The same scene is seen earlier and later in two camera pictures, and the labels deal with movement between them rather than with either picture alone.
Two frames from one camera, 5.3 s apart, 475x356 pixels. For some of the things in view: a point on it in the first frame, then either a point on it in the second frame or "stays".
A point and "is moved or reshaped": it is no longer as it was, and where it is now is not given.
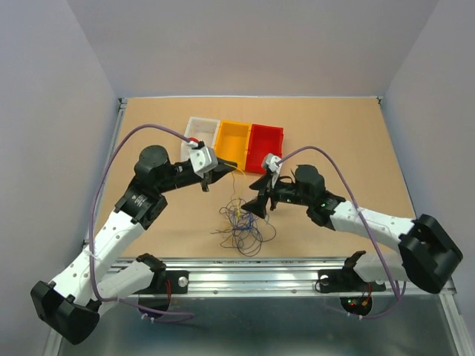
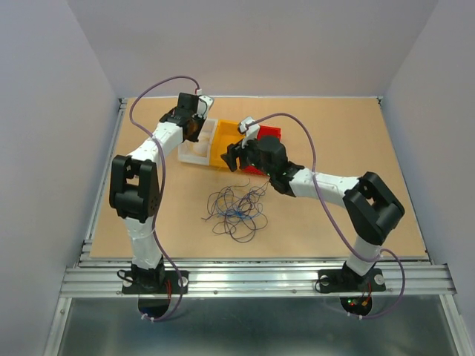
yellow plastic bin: x=231 y=142 stays
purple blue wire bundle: x=247 y=231 is moved or reshaped
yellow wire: x=238 y=201 is moved or reshaped
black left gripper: x=218 y=171 → x=194 y=138
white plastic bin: x=205 y=129 stays
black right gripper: x=257 y=206 → x=236 y=150
